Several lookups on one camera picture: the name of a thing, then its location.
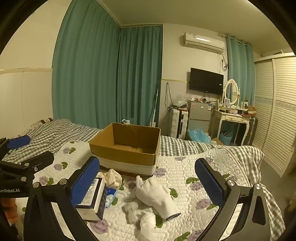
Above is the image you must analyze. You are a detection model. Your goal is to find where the narrow teal curtain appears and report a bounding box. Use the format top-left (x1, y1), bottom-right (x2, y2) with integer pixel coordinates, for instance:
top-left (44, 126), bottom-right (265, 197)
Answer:
top-left (225, 35), bottom-right (255, 105)

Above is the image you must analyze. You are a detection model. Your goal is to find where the oval vanity mirror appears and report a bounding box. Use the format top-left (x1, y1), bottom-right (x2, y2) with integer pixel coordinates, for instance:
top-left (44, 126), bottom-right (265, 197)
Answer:
top-left (222, 79), bottom-right (241, 108)

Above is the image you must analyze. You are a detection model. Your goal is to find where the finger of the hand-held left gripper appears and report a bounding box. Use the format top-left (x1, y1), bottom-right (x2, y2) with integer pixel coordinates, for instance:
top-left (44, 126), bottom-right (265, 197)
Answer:
top-left (0, 136), bottom-right (31, 156)
top-left (0, 151), bottom-right (55, 183)

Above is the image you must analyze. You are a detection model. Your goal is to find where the white mop pole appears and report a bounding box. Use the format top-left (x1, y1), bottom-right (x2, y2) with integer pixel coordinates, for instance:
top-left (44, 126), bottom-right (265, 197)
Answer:
top-left (149, 87), bottom-right (160, 128)

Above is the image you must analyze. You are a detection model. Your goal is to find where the white louvred wardrobe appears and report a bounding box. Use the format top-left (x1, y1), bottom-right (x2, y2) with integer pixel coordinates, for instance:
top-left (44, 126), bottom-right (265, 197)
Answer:
top-left (253, 53), bottom-right (296, 178)

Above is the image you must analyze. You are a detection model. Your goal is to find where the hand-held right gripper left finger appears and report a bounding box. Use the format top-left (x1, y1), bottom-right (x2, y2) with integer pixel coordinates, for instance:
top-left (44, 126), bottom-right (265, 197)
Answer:
top-left (23, 156), bottom-right (100, 241)

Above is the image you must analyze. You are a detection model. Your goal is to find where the wide teal curtain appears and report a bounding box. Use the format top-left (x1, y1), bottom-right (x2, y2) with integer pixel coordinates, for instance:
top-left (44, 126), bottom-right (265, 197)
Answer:
top-left (52, 0), bottom-right (121, 130)

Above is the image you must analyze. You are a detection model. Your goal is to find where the brown cardboard box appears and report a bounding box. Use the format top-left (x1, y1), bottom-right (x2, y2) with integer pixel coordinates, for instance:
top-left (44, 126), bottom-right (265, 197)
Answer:
top-left (89, 123), bottom-right (161, 176)

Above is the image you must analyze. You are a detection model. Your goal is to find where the pile of blue plastic bags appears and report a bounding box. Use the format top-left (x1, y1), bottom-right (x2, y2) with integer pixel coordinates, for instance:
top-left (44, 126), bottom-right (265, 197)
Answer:
top-left (187, 127), bottom-right (212, 144)

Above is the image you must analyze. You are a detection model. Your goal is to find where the teal corner curtain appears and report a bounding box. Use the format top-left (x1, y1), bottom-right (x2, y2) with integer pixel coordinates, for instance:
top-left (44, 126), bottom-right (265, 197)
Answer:
top-left (117, 25), bottom-right (163, 128)

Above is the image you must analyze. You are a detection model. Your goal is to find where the white work glove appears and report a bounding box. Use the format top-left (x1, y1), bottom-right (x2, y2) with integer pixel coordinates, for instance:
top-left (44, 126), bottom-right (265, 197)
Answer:
top-left (132, 175), bottom-right (181, 220)

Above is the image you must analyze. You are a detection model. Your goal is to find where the clear plastic bag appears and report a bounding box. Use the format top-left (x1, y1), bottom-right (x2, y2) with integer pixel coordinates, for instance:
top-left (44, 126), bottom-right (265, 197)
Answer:
top-left (174, 94), bottom-right (189, 108)

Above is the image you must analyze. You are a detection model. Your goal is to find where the beige cloth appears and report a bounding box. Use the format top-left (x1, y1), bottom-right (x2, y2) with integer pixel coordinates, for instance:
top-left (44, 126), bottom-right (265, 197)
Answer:
top-left (99, 169), bottom-right (123, 189)

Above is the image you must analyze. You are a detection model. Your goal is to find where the white floral quilt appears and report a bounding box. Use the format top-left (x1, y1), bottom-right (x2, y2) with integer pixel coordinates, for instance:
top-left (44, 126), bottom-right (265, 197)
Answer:
top-left (14, 139), bottom-right (273, 241)

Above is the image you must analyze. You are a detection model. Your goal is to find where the blue plastic basket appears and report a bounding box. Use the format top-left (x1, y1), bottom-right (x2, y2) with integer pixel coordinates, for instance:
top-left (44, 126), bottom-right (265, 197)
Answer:
top-left (218, 132), bottom-right (233, 145)

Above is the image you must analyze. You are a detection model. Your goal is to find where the blue tissue packet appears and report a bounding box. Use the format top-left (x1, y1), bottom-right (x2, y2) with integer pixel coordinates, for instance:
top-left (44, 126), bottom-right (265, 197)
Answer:
top-left (104, 188), bottom-right (117, 209)

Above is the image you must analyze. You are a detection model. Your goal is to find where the small grey refrigerator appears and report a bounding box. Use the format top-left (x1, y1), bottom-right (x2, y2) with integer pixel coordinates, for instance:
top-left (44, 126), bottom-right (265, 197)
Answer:
top-left (187, 100), bottom-right (214, 139)

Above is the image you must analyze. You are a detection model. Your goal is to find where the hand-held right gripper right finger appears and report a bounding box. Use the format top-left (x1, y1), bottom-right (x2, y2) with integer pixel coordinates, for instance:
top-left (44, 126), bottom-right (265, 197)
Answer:
top-left (194, 158), bottom-right (271, 241)

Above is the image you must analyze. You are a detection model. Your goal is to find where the dark suitcase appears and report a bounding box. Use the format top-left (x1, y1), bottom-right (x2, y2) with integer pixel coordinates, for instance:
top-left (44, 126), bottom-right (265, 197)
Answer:
top-left (243, 116), bottom-right (259, 146)

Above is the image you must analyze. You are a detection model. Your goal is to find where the white sock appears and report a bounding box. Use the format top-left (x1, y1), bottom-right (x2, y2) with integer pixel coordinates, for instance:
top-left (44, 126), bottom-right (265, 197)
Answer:
top-left (124, 202), bottom-right (153, 225)
top-left (140, 213), bottom-right (157, 237)

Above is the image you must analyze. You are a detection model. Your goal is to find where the black wall television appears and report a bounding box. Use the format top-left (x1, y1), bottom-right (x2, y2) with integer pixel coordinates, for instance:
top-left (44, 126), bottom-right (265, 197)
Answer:
top-left (190, 68), bottom-right (224, 95)

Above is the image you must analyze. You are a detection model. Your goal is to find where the white ribbed suitcase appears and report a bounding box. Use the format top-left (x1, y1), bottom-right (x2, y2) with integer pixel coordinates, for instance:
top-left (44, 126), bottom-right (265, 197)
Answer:
top-left (170, 108), bottom-right (189, 139)

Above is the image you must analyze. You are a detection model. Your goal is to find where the grey checked blanket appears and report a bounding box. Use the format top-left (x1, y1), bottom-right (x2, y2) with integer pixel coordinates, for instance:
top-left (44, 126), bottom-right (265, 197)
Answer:
top-left (2, 118), bottom-right (286, 241)

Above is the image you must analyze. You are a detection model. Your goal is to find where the white air conditioner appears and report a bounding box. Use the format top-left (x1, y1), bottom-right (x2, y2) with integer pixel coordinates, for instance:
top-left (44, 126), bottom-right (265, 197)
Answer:
top-left (184, 32), bottom-right (225, 54)

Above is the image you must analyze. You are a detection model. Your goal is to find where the white dressing table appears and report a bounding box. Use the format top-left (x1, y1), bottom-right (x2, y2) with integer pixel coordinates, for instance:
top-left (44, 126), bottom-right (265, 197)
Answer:
top-left (213, 108), bottom-right (251, 146)

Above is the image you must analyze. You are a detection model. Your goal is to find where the black hanging cable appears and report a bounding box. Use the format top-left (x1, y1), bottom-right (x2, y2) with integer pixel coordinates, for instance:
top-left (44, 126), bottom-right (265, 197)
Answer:
top-left (165, 83), bottom-right (176, 109)

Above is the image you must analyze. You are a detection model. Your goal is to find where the white printed packet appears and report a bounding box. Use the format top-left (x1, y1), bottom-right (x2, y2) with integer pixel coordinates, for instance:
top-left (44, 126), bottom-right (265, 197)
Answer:
top-left (75, 177), bottom-right (108, 221)

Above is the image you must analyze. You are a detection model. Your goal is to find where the person's left hand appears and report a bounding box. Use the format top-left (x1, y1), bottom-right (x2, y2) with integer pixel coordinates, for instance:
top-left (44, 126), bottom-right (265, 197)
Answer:
top-left (0, 198), bottom-right (18, 222)

